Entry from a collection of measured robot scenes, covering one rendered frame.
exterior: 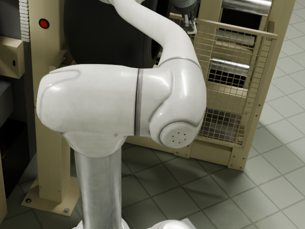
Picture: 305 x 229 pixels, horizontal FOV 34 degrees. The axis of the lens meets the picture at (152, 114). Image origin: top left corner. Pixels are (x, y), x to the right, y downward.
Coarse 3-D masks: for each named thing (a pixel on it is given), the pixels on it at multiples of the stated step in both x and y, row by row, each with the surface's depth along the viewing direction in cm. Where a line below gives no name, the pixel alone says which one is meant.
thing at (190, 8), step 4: (196, 0) 151; (192, 4) 150; (196, 4) 152; (176, 8) 152; (180, 8) 151; (184, 8) 150; (188, 8) 151; (192, 8) 152; (184, 12) 153; (188, 12) 153; (184, 16) 154; (188, 16) 154
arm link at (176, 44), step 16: (112, 0) 137; (128, 0) 128; (128, 16) 125; (144, 16) 120; (160, 16) 119; (144, 32) 121; (160, 32) 115; (176, 32) 112; (176, 48) 105; (192, 48) 108; (160, 64) 103
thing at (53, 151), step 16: (32, 0) 194; (48, 0) 193; (32, 16) 199; (48, 16) 197; (32, 32) 203; (48, 32) 202; (32, 48) 208; (48, 48) 206; (32, 64) 213; (48, 64) 211; (48, 128) 234; (48, 144) 240; (64, 144) 244; (48, 160) 247; (64, 160) 251; (48, 176) 254; (64, 176) 257; (48, 192) 262; (64, 192) 265
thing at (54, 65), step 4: (64, 48) 208; (60, 52) 205; (64, 52) 205; (68, 52) 209; (56, 56) 202; (60, 56) 203; (64, 56) 206; (68, 56) 210; (52, 60) 200; (56, 60) 200; (60, 60) 202; (64, 60) 207; (68, 60) 212; (72, 60) 217; (52, 64) 198; (56, 64) 198; (60, 64) 202; (64, 64) 208; (68, 64) 213; (52, 68) 197; (56, 68) 199
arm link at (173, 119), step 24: (144, 72) 95; (168, 72) 96; (192, 72) 98; (144, 96) 91; (168, 96) 92; (192, 96) 93; (144, 120) 92; (168, 120) 89; (192, 120) 90; (168, 144) 92
